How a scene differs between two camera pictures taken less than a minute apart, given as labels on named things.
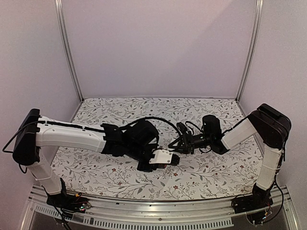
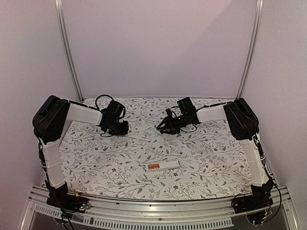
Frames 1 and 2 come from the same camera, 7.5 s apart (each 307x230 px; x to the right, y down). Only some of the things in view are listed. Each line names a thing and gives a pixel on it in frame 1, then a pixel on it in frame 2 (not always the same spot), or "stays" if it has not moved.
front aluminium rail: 205,213 stays
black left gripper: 148,169 → 125,130
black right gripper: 186,141 → 171,122
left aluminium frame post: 59,17 stays
